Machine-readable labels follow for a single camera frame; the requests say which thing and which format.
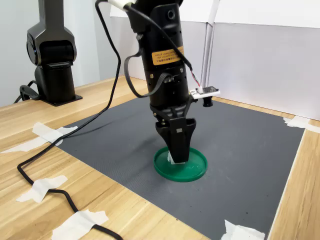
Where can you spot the white masking tape piece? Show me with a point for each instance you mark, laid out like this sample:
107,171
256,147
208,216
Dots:
30,145
77,223
240,232
41,187
295,123
53,135

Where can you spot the dark grey mat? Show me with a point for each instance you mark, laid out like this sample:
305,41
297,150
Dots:
237,150

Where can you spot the small white plastic terminal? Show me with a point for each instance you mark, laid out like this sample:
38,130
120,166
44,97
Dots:
170,157

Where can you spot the round green lid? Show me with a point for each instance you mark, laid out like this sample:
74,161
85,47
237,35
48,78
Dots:
195,170

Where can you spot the white partition board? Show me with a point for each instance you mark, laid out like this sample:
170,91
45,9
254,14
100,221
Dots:
262,65
197,37

